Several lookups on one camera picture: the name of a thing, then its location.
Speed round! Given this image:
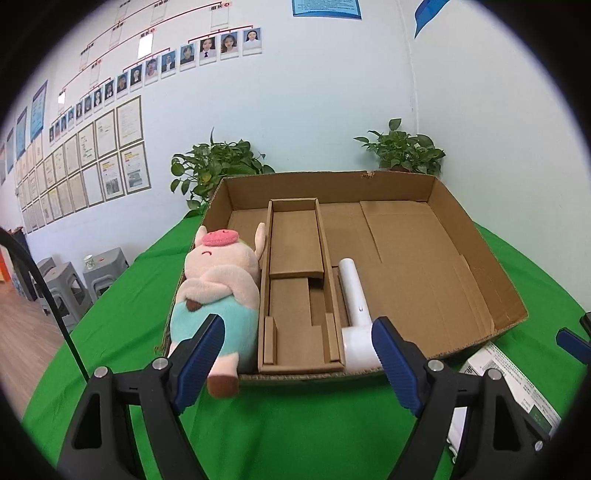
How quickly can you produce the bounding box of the pink pig plush toy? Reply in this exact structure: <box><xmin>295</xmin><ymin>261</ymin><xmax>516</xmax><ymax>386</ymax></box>
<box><xmin>166</xmin><ymin>222</ymin><xmax>267</xmax><ymax>399</ymax></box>

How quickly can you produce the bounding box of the black cabinet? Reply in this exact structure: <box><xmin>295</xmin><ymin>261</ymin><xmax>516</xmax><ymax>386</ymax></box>
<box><xmin>9</xmin><ymin>225</ymin><xmax>38</xmax><ymax>302</ymax></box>

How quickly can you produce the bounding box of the wall of framed certificates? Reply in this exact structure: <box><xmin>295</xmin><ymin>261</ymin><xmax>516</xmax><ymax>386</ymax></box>
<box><xmin>14</xmin><ymin>95</ymin><xmax>153</xmax><ymax>232</ymax></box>

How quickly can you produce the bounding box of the black cable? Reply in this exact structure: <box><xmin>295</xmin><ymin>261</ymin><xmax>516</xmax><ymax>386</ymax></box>
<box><xmin>0</xmin><ymin>227</ymin><xmax>89</xmax><ymax>385</ymax></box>

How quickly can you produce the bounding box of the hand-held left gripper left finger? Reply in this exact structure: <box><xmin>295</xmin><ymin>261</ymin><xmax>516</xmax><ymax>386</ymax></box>
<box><xmin>56</xmin><ymin>314</ymin><xmax>226</xmax><ymax>480</ymax></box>

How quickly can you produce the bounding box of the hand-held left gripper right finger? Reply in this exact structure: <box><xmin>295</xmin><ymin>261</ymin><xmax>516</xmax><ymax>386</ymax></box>
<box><xmin>372</xmin><ymin>316</ymin><xmax>553</xmax><ymax>480</ymax></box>

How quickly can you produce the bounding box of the blue wall banner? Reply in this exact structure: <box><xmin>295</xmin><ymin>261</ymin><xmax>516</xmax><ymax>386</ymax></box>
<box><xmin>414</xmin><ymin>0</ymin><xmax>451</xmax><ymax>39</ymax></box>

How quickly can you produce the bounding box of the white hair dryer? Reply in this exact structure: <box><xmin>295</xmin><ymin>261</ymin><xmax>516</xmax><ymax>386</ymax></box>
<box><xmin>332</xmin><ymin>258</ymin><xmax>385</xmax><ymax>371</ymax></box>

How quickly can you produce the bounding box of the small potted green plant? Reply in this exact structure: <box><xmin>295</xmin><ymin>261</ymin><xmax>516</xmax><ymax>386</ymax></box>
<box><xmin>353</xmin><ymin>119</ymin><xmax>447</xmax><ymax>179</ymax></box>

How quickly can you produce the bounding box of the white carton with barcode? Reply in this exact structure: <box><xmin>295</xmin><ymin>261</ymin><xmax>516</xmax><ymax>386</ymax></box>
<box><xmin>459</xmin><ymin>342</ymin><xmax>563</xmax><ymax>435</ymax></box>

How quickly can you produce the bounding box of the green tablecloth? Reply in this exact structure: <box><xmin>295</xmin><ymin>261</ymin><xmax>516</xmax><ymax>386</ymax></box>
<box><xmin>21</xmin><ymin>217</ymin><xmax>587</xmax><ymax>480</ymax></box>

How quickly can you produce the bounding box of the blue notice board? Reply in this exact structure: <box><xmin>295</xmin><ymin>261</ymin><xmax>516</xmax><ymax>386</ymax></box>
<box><xmin>291</xmin><ymin>0</ymin><xmax>363</xmax><ymax>20</ymax></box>

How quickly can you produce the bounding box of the large cardboard box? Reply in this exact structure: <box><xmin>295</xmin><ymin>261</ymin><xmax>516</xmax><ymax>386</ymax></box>
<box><xmin>159</xmin><ymin>170</ymin><xmax>529</xmax><ymax>384</ymax></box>

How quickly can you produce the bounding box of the wall chart of portrait photos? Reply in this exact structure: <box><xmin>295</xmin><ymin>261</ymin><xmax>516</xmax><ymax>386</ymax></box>
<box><xmin>48</xmin><ymin>28</ymin><xmax>264</xmax><ymax>142</ymax></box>

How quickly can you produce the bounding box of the narrow cardboard box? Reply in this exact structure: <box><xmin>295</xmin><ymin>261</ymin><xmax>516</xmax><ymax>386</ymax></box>
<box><xmin>257</xmin><ymin>198</ymin><xmax>346</xmax><ymax>374</ymax></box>

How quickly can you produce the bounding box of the bushy potted green plant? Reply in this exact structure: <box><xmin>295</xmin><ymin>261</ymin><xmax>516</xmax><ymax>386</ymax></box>
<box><xmin>170</xmin><ymin>129</ymin><xmax>276</xmax><ymax>219</ymax></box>

